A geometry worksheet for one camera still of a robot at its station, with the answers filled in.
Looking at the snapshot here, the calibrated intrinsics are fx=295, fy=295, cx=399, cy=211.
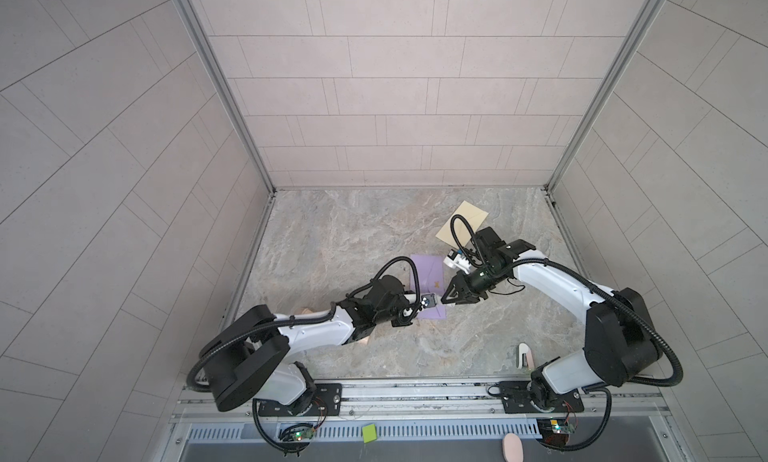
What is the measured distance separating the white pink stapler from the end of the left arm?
0.33 meters

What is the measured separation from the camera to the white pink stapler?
0.77 metres

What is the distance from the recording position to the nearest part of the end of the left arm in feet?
2.05
